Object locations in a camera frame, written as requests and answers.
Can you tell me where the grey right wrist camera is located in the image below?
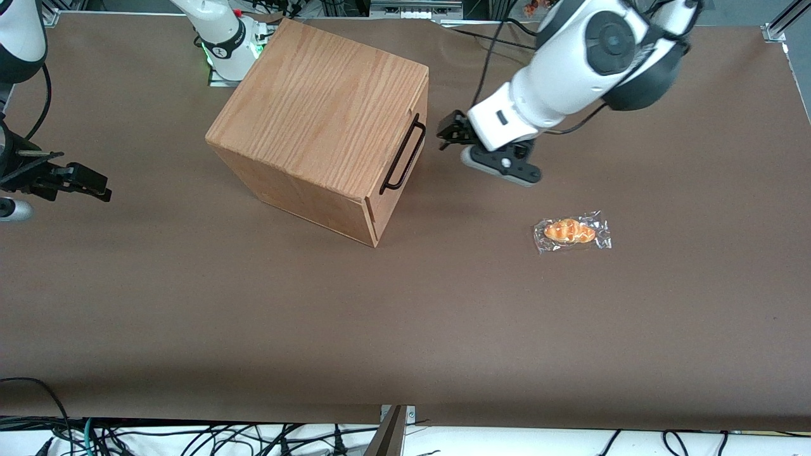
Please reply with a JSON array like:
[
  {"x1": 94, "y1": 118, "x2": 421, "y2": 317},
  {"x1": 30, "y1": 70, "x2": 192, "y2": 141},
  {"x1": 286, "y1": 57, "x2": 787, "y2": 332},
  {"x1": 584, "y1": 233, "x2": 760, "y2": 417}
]
[{"x1": 0, "y1": 197, "x2": 34, "y2": 223}]

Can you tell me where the bread roll in clear wrapper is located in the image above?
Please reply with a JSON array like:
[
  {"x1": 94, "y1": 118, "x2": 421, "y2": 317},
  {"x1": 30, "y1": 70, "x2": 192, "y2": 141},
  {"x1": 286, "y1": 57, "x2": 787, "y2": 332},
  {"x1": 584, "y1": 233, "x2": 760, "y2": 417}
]
[{"x1": 532, "y1": 210, "x2": 613, "y2": 256}]

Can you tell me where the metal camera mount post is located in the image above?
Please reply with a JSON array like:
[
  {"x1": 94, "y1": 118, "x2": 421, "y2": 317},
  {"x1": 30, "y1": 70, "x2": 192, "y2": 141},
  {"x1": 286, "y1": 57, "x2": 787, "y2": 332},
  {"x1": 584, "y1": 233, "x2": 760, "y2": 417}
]
[{"x1": 363, "y1": 405, "x2": 416, "y2": 456}]

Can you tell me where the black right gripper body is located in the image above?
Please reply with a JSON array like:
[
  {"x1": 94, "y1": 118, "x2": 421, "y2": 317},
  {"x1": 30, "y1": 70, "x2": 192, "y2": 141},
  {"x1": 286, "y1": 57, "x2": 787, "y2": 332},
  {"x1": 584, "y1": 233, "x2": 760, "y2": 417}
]
[{"x1": 0, "y1": 119, "x2": 65, "y2": 198}]

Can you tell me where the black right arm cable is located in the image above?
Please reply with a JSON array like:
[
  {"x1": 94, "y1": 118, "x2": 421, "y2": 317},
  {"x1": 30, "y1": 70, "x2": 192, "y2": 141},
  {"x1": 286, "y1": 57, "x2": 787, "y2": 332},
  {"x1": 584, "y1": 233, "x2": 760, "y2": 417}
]
[{"x1": 22, "y1": 62, "x2": 53, "y2": 141}]

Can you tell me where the wooden drawer cabinet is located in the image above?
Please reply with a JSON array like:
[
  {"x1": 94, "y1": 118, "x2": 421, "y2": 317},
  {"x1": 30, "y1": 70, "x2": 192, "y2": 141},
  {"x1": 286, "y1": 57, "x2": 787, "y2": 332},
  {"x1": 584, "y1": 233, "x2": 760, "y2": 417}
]
[{"x1": 205, "y1": 18, "x2": 430, "y2": 249}]

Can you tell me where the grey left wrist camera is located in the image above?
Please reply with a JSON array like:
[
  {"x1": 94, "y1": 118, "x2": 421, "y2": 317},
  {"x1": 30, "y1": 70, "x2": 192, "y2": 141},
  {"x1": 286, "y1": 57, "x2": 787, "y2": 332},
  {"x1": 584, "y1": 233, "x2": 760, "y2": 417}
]
[{"x1": 461, "y1": 139, "x2": 543, "y2": 188}]

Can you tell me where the grey electronics box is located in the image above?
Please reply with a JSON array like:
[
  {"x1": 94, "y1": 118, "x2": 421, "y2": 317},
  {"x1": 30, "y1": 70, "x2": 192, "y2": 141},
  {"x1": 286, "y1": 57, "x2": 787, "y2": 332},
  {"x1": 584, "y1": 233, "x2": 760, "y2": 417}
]
[{"x1": 370, "y1": 0, "x2": 464, "y2": 20}]

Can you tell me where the aluminium frame profile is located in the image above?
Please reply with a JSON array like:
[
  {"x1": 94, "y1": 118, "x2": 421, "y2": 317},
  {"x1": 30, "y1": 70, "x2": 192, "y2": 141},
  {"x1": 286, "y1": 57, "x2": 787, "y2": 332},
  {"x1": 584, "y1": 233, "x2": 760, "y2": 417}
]
[{"x1": 762, "y1": 0, "x2": 811, "y2": 44}]

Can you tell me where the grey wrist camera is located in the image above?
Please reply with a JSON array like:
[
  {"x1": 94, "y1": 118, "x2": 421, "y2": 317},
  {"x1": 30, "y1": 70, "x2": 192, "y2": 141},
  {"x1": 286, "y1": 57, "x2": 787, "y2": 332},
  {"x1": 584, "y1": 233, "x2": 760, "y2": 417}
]
[
  {"x1": 461, "y1": 139, "x2": 543, "y2": 188},
  {"x1": 0, "y1": 197, "x2": 34, "y2": 223}
]

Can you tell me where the brown table cover sheet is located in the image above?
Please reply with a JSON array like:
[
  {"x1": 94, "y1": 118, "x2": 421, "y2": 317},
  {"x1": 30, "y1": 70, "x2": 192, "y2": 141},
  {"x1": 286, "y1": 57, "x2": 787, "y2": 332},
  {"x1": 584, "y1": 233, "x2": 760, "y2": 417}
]
[{"x1": 0, "y1": 13, "x2": 811, "y2": 433}]

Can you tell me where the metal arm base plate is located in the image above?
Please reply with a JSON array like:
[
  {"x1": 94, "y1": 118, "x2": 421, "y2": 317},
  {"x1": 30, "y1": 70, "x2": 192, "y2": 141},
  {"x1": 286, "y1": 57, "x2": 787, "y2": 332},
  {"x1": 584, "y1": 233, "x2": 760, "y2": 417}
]
[{"x1": 207, "y1": 63, "x2": 245, "y2": 88}]

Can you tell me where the wooden drawer with black handle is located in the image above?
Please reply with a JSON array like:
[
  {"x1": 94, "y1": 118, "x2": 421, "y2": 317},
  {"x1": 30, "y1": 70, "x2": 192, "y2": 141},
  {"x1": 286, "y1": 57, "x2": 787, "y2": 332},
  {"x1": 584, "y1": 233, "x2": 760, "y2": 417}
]
[{"x1": 366, "y1": 66, "x2": 430, "y2": 224}]

